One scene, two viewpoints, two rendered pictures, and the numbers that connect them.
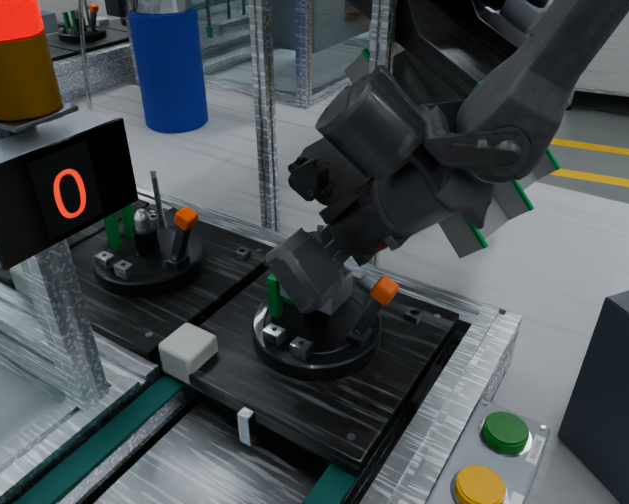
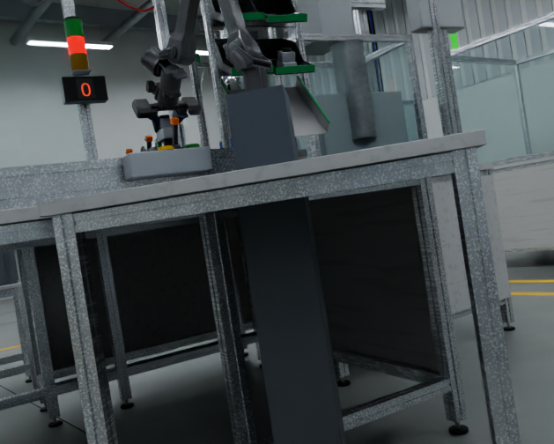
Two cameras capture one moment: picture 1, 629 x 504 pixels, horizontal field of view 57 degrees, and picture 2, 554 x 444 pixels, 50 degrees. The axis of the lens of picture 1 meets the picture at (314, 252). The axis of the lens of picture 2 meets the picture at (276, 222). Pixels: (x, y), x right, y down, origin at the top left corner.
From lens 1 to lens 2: 1.53 m
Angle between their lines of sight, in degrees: 43
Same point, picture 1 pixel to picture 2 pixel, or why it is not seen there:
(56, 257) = (87, 118)
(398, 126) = (155, 56)
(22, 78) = (77, 60)
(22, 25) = (78, 49)
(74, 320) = (91, 141)
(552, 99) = (180, 35)
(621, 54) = not seen: outside the picture
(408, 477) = not seen: hidden behind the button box
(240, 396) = not seen: hidden behind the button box
